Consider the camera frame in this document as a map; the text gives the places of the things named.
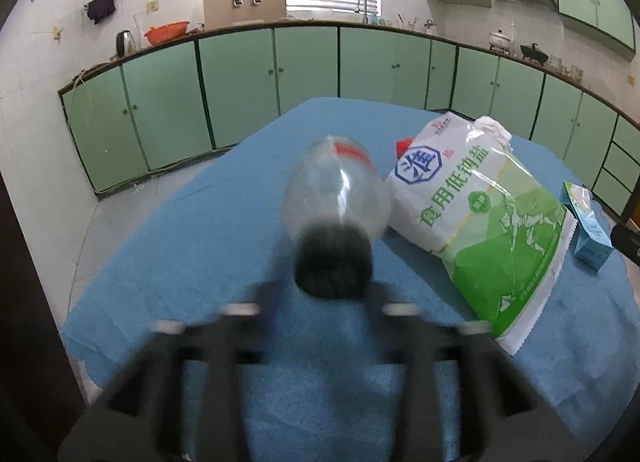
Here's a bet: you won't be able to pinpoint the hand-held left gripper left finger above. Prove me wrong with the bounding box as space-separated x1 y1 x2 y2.
57 262 301 462

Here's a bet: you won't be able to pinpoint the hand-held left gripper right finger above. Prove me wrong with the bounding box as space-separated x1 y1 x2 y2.
370 267 586 462

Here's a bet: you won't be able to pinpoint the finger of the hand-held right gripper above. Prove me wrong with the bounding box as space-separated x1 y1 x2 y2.
610 223 640 268

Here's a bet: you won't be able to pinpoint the blue milk carton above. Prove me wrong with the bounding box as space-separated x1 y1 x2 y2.
559 181 615 272

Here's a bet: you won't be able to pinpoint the white plastic salt bag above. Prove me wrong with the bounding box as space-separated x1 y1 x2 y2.
384 111 578 357

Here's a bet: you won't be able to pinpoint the clear plastic bottle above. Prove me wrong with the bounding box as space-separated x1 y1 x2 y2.
281 135 392 300

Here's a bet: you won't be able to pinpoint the green cabinet drawer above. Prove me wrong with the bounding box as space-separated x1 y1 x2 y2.
592 168 637 215
603 142 640 187
612 117 640 158

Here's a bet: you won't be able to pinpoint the blue tablecloth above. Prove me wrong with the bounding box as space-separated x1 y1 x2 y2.
61 97 633 462

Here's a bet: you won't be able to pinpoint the green base cabinets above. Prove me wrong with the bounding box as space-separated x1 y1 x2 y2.
57 20 640 220

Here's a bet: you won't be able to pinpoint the orange plastic basin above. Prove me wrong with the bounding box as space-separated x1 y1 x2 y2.
144 21 192 46

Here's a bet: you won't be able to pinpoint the metal kettle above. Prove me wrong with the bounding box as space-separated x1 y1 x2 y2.
115 30 137 59

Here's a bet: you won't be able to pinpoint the brown cardboard box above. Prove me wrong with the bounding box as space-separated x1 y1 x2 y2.
202 0 287 29

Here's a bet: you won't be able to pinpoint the purple cloth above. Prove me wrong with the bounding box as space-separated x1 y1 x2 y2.
86 0 117 26

